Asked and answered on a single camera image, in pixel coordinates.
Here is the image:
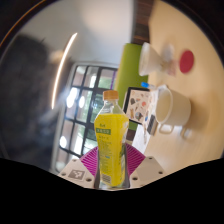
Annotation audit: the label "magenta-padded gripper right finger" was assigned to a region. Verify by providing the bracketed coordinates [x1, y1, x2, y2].
[125, 143, 167, 189]

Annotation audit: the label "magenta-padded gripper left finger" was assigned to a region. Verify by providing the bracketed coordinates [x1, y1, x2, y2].
[57, 146, 101, 189]

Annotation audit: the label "yellow drink bottle orange cap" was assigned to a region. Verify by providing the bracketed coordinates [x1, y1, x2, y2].
[93, 89, 130, 188]

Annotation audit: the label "white paper sheet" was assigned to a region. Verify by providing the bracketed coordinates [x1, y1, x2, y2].
[131, 124, 149, 154]

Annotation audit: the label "small dark flat box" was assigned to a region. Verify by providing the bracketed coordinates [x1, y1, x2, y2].
[145, 114, 159, 136]

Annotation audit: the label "hanging pendant lamps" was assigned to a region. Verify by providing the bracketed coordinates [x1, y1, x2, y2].
[59, 87, 87, 149]

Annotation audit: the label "white ceramic mug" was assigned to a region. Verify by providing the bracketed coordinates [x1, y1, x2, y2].
[154, 84, 193, 135]

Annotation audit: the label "small blue-capped bottle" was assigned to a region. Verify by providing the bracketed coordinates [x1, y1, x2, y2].
[140, 81, 156, 90]

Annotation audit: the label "long curved ceiling light strip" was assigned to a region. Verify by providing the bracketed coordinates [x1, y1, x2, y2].
[50, 32, 79, 110]

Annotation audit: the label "green upholstered bench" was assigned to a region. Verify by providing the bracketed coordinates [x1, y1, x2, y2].
[114, 42, 149, 133]

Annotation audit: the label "white ceramic bowl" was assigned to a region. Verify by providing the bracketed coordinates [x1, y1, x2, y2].
[138, 41, 164, 77]

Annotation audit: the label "flat round red coaster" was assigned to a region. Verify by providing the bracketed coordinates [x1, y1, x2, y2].
[179, 49, 195, 74]

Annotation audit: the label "dark-framed window wall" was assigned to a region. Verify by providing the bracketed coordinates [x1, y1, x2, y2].
[53, 64, 119, 168]

